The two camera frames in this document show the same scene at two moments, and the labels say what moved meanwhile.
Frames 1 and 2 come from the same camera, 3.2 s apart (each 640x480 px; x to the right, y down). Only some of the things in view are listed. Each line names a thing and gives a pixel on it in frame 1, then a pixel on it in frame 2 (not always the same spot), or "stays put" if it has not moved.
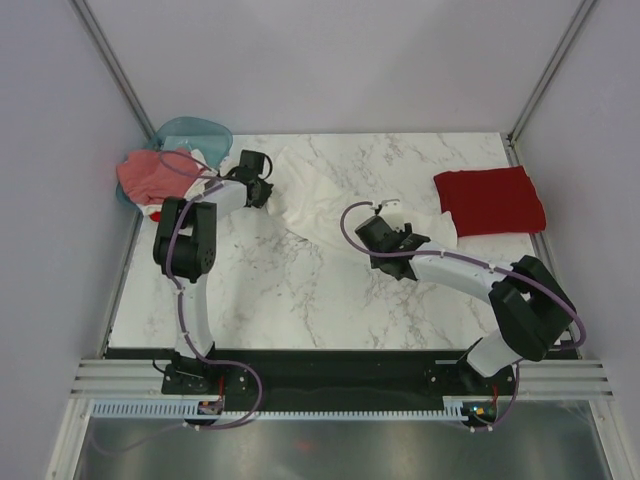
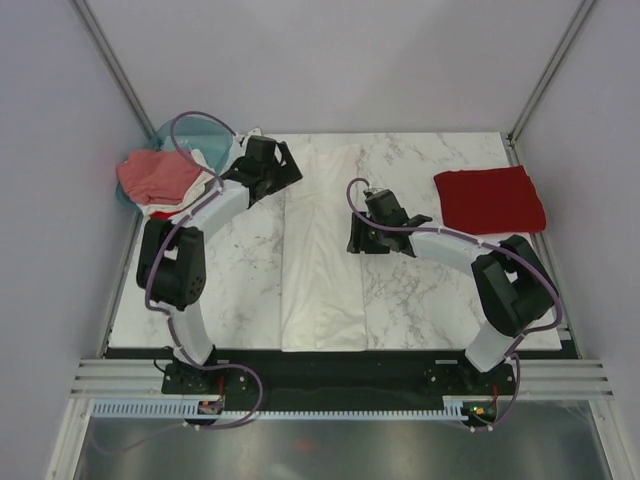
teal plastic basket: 211,137 stays put
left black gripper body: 264,194 -> 271,174
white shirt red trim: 154,212 stays put
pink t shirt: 150,177 stays put
